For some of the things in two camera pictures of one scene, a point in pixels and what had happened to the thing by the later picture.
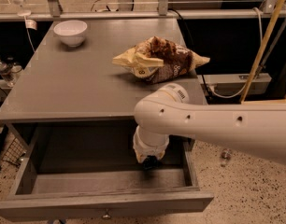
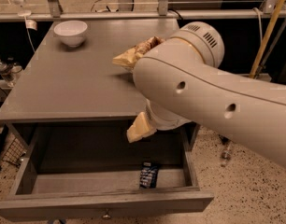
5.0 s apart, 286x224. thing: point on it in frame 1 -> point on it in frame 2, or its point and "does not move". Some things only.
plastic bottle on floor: [225, 156] does not move
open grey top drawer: [74, 170] does not move
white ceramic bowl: [72, 32] does not move
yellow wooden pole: [278, 9] does not move
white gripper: [148, 148] -> [153, 113]
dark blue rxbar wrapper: [150, 162] -> [149, 175]
